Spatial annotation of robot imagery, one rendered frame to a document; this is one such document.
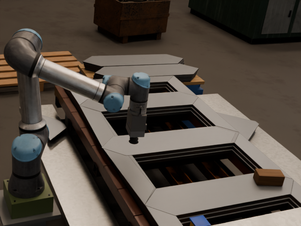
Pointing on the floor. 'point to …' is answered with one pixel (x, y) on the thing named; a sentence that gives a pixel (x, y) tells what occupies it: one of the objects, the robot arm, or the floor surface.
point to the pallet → (59, 57)
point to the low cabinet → (253, 19)
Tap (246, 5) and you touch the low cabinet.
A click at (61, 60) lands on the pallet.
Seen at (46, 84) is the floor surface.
